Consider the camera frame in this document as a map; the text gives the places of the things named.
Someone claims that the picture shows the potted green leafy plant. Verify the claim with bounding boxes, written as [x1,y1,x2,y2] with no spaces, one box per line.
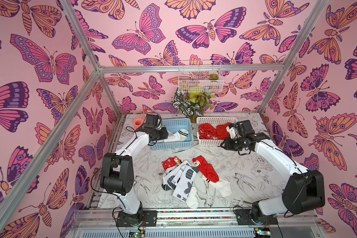
[173,88,215,123]

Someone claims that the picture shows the white plastic basket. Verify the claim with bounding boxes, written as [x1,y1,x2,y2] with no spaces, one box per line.
[196,117,237,146]

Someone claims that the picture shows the white ankle sock black stripes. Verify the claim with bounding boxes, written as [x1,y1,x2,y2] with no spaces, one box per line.
[213,179,232,197]

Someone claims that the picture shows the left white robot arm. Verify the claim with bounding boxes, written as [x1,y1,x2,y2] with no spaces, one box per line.
[100,113,169,219]

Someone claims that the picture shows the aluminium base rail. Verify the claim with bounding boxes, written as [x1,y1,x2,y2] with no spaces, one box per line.
[68,206,328,238]

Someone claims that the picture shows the light blue plastic basket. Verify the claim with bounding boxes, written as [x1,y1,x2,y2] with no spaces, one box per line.
[152,118,193,150]

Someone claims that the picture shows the small succulent in basket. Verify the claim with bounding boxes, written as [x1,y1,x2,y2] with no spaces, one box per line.
[208,73,219,81]

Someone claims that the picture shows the pink watering can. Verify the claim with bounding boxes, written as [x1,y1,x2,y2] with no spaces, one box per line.
[133,117,145,129]

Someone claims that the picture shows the white sock chevron pattern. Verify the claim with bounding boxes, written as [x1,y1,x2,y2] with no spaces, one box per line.
[162,161,199,209]

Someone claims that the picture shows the red snowflake sock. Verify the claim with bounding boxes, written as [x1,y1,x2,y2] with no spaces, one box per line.
[162,156,182,171]

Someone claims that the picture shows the white wire wall basket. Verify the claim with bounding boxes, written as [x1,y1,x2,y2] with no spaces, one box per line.
[177,60,224,94]

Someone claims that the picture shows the plain white sock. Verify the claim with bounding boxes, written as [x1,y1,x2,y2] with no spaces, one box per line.
[164,132,181,143]

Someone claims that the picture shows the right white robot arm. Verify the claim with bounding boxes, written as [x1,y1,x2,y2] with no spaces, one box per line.
[221,120,325,224]

